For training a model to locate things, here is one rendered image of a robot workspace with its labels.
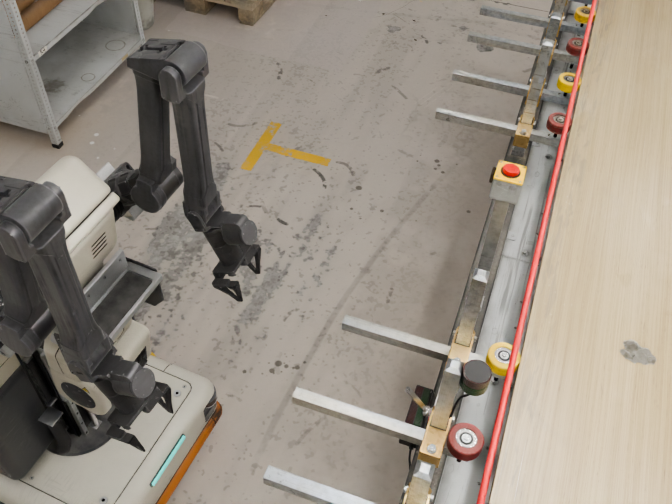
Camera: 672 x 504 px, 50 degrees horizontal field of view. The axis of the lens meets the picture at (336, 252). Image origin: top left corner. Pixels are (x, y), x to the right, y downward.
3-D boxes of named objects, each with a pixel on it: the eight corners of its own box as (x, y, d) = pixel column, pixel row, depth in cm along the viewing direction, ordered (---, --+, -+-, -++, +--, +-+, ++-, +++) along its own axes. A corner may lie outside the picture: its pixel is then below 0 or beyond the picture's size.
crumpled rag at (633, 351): (614, 352, 177) (617, 347, 175) (627, 336, 180) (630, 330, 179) (647, 373, 173) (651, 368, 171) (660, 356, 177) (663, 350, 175)
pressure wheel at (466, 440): (438, 469, 166) (445, 446, 158) (446, 440, 172) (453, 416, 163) (471, 481, 165) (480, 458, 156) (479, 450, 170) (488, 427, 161)
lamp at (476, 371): (445, 428, 163) (460, 377, 147) (451, 408, 166) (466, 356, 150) (470, 436, 161) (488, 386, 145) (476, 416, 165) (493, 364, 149)
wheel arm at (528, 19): (478, 16, 302) (480, 7, 299) (480, 12, 304) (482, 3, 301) (583, 37, 293) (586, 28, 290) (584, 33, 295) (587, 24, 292)
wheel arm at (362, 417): (292, 405, 174) (291, 396, 171) (297, 394, 176) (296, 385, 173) (467, 464, 165) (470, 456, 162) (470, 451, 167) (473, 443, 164)
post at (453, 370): (419, 470, 184) (444, 368, 148) (422, 458, 186) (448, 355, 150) (432, 475, 183) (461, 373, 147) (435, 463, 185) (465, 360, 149)
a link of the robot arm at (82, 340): (36, 175, 110) (-15, 222, 103) (67, 187, 108) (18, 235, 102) (96, 334, 142) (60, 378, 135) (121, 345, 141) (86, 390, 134)
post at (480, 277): (443, 387, 198) (472, 276, 162) (446, 377, 200) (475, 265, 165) (455, 391, 197) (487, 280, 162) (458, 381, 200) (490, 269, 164)
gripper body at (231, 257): (255, 249, 174) (242, 225, 170) (236, 278, 168) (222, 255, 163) (234, 249, 178) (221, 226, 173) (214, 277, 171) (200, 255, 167)
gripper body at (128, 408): (162, 391, 147) (143, 368, 143) (131, 432, 141) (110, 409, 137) (142, 385, 151) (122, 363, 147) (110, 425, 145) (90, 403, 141)
